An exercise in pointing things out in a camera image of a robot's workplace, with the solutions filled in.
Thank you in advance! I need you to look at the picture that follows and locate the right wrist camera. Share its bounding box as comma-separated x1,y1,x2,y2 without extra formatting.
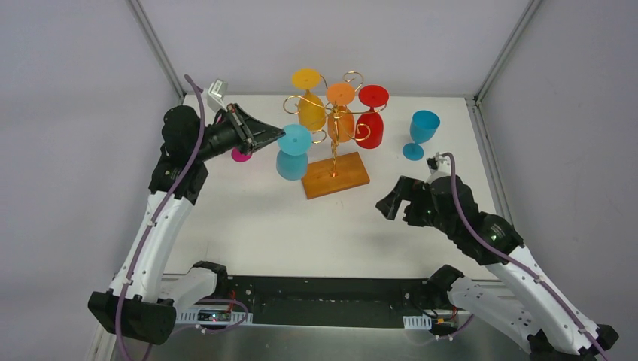
425,153,451,184

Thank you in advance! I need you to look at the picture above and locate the pink wine glass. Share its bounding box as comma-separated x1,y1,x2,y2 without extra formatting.
231,148,252,162

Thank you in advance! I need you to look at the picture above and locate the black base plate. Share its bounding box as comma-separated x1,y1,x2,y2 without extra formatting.
202,275,453,329

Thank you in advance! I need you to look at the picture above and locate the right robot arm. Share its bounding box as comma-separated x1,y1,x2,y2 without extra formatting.
375,173,619,360

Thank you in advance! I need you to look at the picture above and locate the orange wine glass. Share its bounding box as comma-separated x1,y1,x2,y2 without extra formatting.
326,82,355,143

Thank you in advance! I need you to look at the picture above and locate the teal wine glass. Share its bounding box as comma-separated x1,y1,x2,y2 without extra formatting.
276,124,312,181

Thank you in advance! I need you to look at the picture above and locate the red wine glass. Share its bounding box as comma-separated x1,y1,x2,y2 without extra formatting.
355,84,390,150

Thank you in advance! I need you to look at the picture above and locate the gold rack with wooden base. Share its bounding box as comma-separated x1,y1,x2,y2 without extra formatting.
282,71,370,199

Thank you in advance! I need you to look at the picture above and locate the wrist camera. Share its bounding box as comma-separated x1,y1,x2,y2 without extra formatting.
425,153,451,184
205,78,228,112

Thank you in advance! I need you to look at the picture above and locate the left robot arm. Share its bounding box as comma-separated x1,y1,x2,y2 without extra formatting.
88,104,285,345

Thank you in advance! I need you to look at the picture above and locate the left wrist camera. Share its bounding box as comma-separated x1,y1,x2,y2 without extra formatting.
205,78,228,112

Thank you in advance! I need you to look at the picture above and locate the blue wine glass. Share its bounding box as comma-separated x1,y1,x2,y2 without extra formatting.
402,110,441,161

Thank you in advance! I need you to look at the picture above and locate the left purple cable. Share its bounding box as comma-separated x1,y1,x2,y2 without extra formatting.
114,74,251,361

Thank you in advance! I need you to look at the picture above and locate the yellow wine glass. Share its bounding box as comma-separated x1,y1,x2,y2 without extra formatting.
291,68,326,132

